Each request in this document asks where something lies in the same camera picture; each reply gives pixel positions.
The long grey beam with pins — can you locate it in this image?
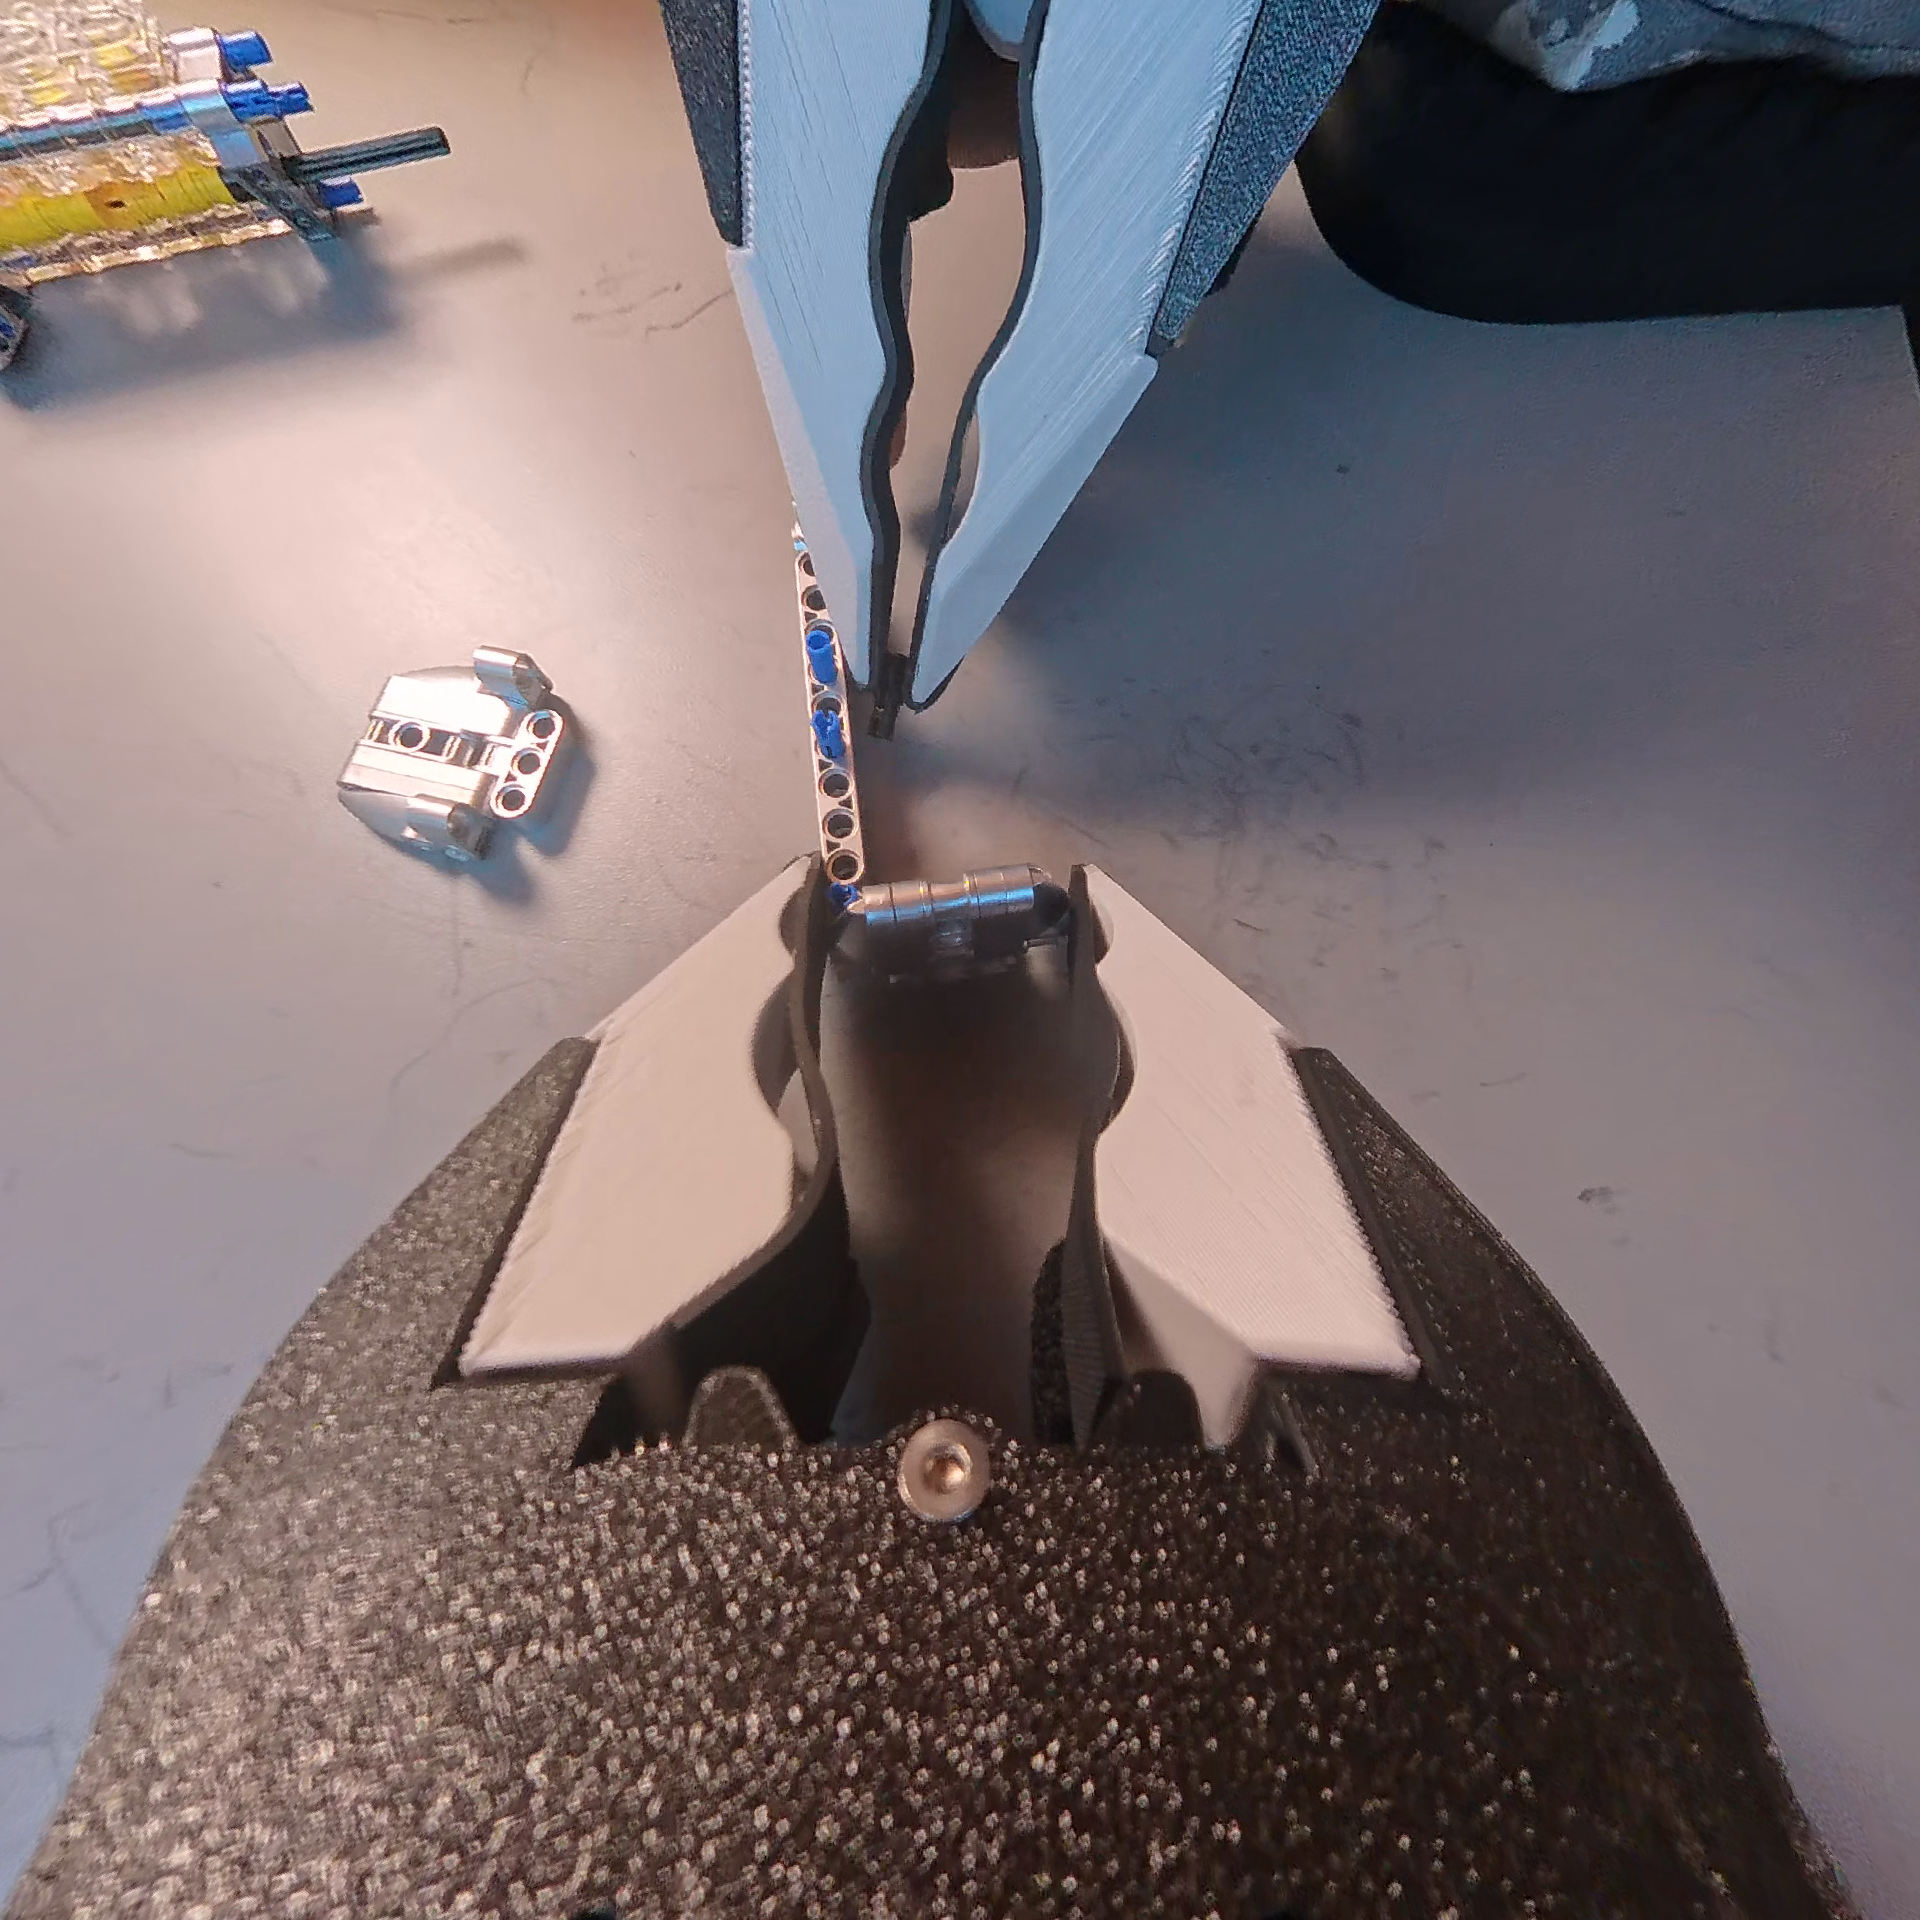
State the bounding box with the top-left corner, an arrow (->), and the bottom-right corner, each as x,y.
787,520 -> 875,887

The transparent brick assembly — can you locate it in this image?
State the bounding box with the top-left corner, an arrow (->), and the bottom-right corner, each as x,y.
0,0 -> 453,368

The person's black clothing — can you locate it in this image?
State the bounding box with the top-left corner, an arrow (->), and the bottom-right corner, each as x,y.
1295,0 -> 1920,324

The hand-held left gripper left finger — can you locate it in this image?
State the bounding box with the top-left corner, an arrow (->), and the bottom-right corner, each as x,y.
458,854 -> 873,1440

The person's camouflage hoodie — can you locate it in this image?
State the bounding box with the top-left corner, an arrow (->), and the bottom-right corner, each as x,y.
1515,0 -> 1920,92

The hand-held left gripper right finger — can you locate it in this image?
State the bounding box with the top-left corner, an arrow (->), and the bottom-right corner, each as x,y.
1030,862 -> 1421,1446

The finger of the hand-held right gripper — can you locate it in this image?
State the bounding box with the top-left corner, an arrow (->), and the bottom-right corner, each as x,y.
903,0 -> 1274,707
727,0 -> 963,711

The silver engine block piece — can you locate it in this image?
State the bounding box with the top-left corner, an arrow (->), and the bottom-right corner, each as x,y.
833,862 -> 1081,984
334,646 -> 572,859

